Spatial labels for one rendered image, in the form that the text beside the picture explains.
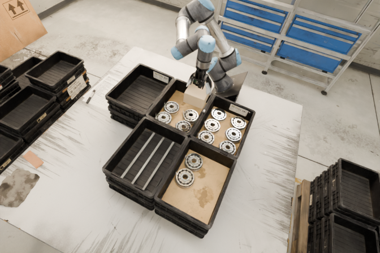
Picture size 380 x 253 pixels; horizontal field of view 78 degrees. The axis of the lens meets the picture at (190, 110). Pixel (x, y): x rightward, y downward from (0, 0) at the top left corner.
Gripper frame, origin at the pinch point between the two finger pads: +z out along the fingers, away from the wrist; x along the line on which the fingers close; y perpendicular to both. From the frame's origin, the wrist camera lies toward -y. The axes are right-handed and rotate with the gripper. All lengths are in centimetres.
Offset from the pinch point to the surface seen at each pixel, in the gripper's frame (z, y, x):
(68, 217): 39, 81, -36
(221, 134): 26.9, 3.6, 21.1
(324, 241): 71, 23, 111
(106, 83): 40, -10, -77
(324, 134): 111, -113, 131
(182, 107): 27.0, -5.9, -10.1
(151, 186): 27, 53, -3
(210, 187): 27, 40, 26
